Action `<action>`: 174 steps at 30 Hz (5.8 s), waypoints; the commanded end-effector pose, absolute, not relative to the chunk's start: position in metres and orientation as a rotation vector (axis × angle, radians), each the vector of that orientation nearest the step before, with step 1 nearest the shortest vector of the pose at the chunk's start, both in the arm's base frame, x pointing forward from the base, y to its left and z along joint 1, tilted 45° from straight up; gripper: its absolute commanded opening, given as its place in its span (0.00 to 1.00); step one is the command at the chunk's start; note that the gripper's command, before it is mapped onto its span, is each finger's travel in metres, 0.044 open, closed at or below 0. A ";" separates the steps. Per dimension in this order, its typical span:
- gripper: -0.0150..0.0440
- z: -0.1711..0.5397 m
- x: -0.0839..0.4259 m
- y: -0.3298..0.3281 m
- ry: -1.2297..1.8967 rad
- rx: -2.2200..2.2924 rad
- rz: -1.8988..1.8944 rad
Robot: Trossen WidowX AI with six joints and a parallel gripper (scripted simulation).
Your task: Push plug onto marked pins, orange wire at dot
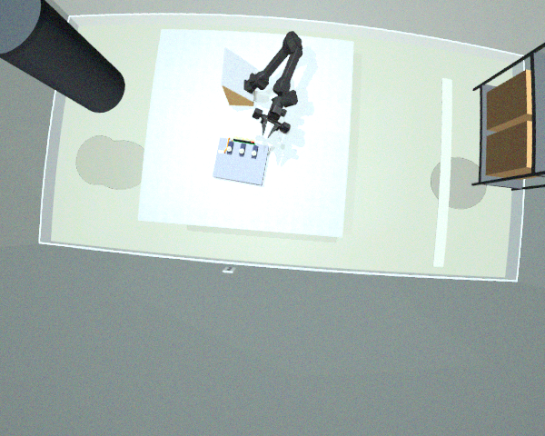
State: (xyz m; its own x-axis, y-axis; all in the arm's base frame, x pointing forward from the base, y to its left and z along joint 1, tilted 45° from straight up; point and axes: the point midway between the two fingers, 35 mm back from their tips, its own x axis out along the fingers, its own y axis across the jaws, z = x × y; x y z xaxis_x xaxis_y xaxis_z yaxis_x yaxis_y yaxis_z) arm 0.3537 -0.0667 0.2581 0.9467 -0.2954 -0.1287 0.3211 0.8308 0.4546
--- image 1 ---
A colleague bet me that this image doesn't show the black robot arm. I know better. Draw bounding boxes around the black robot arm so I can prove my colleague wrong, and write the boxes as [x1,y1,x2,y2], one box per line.
[243,31,303,120]

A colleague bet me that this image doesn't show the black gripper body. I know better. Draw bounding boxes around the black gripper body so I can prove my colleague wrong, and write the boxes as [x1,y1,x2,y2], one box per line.
[253,107,291,134]

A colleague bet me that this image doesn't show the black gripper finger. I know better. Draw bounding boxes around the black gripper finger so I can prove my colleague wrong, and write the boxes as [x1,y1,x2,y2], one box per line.
[260,116,268,134]
[268,124,281,138]

